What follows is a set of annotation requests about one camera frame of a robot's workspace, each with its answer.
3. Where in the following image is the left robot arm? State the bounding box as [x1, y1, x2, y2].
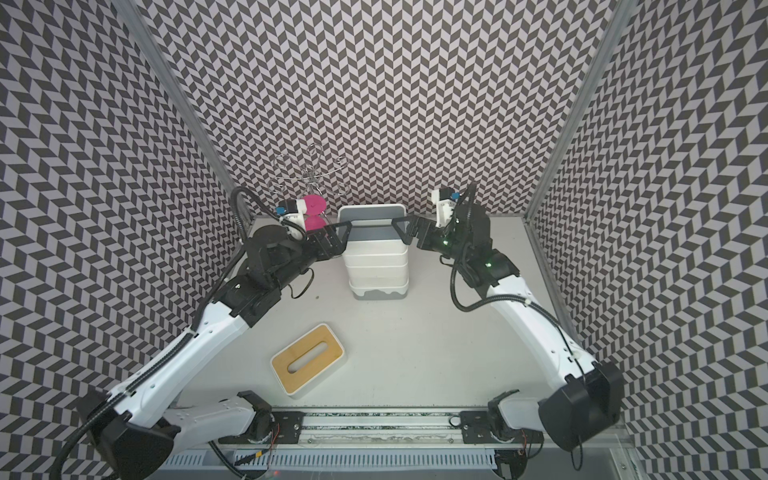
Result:
[51, 222, 352, 479]

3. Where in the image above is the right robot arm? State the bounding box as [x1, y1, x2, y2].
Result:
[391, 204, 625, 452]

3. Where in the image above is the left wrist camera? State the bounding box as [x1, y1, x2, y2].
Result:
[275, 199, 307, 231]

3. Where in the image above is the pink plastic goblet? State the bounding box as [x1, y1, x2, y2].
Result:
[302, 194, 328, 231]

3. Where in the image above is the grey lid tissue box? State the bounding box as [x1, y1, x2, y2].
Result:
[338, 204, 407, 256]
[347, 266, 409, 286]

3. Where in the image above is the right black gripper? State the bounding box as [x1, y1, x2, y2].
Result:
[393, 215, 470, 262]

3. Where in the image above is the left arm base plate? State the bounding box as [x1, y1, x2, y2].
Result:
[218, 410, 305, 446]

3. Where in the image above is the all white tissue box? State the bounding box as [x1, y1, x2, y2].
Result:
[353, 290, 407, 301]

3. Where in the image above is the right black cable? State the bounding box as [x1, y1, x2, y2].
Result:
[449, 181, 589, 385]

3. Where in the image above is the left black corrugated cable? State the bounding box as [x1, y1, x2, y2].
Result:
[50, 185, 283, 480]

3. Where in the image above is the chrome wire cup rack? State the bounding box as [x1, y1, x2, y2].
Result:
[270, 143, 351, 198]

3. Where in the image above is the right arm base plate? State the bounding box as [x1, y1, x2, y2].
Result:
[448, 410, 544, 445]

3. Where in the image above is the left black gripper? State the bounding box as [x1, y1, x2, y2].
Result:
[271, 220, 352, 292]

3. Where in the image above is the aluminium mounting rail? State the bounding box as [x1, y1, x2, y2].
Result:
[137, 407, 637, 451]

